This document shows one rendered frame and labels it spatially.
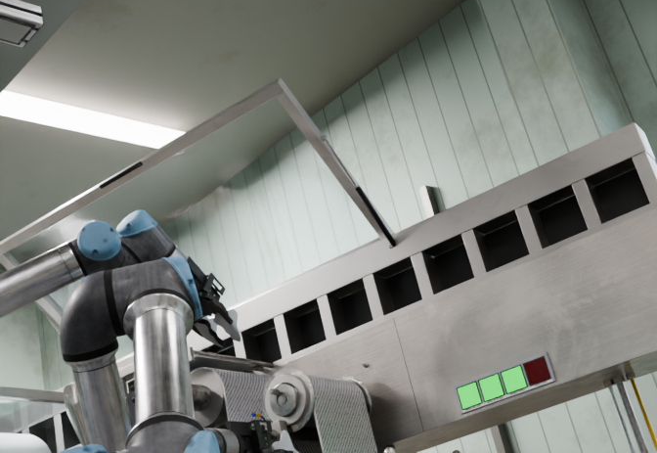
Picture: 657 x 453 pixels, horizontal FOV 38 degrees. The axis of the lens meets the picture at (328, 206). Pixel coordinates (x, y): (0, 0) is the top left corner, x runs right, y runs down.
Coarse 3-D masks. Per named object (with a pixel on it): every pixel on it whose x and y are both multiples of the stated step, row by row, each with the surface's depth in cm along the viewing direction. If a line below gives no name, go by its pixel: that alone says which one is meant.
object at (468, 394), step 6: (474, 384) 227; (462, 390) 228; (468, 390) 228; (474, 390) 227; (462, 396) 228; (468, 396) 227; (474, 396) 226; (462, 402) 228; (468, 402) 227; (474, 402) 226; (480, 402) 225
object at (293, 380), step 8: (280, 376) 219; (288, 376) 217; (272, 384) 219; (296, 384) 216; (304, 392) 214; (304, 400) 214; (304, 408) 213; (272, 416) 217; (280, 416) 216; (288, 416) 215; (296, 416) 214; (312, 416) 217; (288, 424) 214; (312, 424) 220
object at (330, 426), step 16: (320, 416) 214; (336, 416) 220; (352, 416) 226; (368, 416) 232; (320, 432) 211; (336, 432) 217; (352, 432) 223; (368, 432) 228; (336, 448) 214; (352, 448) 220; (368, 448) 226
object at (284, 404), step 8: (280, 384) 217; (288, 384) 216; (280, 392) 216; (288, 392) 215; (296, 392) 215; (272, 400) 217; (280, 400) 216; (288, 400) 215; (296, 400) 214; (272, 408) 217; (280, 408) 216; (288, 408) 214; (296, 408) 215
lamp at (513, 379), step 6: (504, 372) 224; (510, 372) 223; (516, 372) 222; (504, 378) 223; (510, 378) 222; (516, 378) 222; (522, 378) 221; (504, 384) 223; (510, 384) 222; (516, 384) 221; (522, 384) 221; (510, 390) 222
